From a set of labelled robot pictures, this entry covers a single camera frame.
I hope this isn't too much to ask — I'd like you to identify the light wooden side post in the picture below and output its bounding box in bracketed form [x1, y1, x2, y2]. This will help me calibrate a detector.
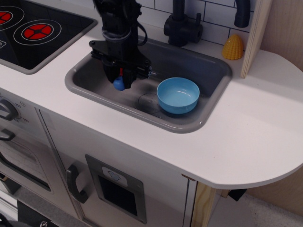
[240, 0, 272, 79]

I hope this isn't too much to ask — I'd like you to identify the grey plastic sink basin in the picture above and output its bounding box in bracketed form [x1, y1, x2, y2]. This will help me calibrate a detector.
[65, 39, 232, 133]

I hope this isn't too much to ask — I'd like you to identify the yellow toy corn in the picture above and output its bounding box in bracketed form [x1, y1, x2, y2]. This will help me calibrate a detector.
[222, 34, 244, 60]

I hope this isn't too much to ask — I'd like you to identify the black toy faucet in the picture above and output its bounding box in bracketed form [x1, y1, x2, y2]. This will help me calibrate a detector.
[164, 0, 250, 47]

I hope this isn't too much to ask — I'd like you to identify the toy oven door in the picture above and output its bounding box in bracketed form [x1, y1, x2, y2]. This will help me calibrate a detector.
[0, 127, 55, 201]

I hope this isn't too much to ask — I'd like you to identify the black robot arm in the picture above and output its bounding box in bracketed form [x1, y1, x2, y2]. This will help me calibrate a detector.
[89, 0, 152, 91]

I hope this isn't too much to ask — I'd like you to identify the light blue plastic bowl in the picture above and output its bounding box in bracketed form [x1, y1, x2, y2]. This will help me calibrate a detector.
[157, 77, 200, 114]

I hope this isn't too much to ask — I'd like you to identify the grey cabinet door handle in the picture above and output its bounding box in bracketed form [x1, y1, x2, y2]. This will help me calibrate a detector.
[66, 165, 88, 204]

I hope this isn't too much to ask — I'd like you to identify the grey ice dispenser panel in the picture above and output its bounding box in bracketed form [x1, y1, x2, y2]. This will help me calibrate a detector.
[85, 155, 147, 224]

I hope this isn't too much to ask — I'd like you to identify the grey oven knob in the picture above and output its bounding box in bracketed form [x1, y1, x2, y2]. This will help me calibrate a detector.
[0, 99, 20, 121]

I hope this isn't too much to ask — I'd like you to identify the black toy stovetop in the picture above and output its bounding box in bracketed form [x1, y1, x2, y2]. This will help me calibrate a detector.
[0, 0, 97, 75]

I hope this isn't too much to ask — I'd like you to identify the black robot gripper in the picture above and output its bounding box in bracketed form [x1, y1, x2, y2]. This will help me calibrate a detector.
[89, 36, 152, 89]

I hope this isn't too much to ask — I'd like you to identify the blue handled grey spoon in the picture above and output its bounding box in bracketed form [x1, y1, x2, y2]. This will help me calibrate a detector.
[113, 68, 125, 91]

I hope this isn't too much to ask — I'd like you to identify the grey oven door handle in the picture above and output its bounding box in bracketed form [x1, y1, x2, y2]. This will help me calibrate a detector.
[0, 129, 16, 141]

